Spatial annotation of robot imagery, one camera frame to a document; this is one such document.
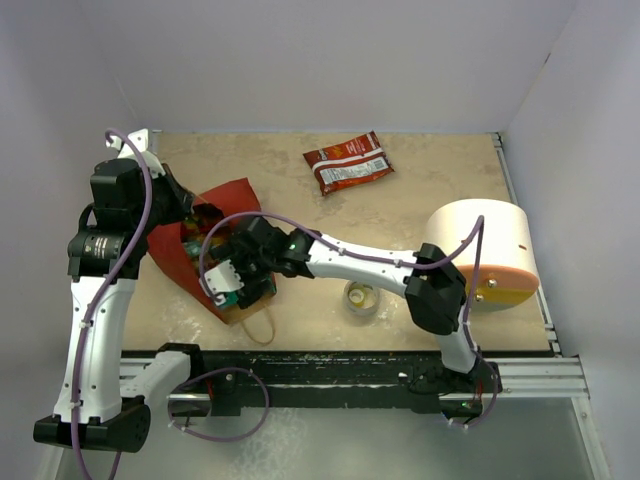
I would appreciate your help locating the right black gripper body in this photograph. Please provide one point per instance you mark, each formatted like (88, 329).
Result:
(250, 266)

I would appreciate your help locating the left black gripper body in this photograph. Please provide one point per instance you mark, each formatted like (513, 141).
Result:
(160, 202)

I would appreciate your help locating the red white snack packet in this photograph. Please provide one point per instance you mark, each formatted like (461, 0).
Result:
(355, 162)

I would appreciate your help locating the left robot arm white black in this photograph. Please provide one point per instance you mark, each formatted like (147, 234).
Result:
(96, 409)

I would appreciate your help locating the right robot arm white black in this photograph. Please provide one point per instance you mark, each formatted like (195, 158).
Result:
(427, 279)

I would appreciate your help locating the green snack packet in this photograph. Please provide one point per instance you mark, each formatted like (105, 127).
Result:
(192, 249)

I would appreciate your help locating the clear tape roll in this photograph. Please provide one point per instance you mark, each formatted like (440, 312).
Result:
(361, 299)

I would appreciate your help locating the large white paper roll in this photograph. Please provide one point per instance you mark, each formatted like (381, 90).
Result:
(508, 274)

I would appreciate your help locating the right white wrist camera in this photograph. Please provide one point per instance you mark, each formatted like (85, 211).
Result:
(221, 281)

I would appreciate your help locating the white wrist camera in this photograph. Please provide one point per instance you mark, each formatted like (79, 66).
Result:
(141, 140)
(221, 281)

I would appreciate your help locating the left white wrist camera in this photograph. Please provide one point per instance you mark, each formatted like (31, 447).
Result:
(141, 140)

